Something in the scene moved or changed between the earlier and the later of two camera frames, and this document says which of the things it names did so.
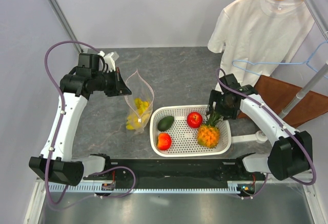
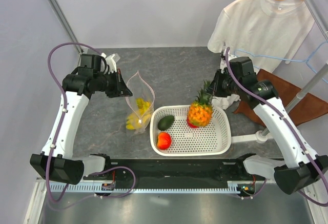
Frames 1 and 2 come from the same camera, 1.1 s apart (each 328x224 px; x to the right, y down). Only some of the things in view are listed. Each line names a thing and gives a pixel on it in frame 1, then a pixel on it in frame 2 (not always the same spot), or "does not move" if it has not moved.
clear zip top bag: (140, 103) does not move
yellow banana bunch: (139, 117) does not move
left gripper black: (119, 86) does not move
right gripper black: (214, 95) to (214, 87)
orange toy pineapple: (208, 135) to (200, 112)
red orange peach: (164, 141) does not move
